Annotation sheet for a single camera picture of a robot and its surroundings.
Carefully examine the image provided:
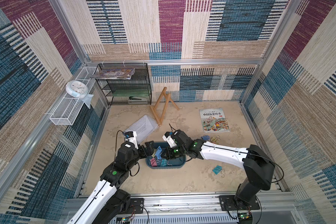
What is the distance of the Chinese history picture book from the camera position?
1046 mm

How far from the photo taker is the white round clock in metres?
0.74

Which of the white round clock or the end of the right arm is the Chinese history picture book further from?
the white round clock

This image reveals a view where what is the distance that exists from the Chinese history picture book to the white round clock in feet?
2.63
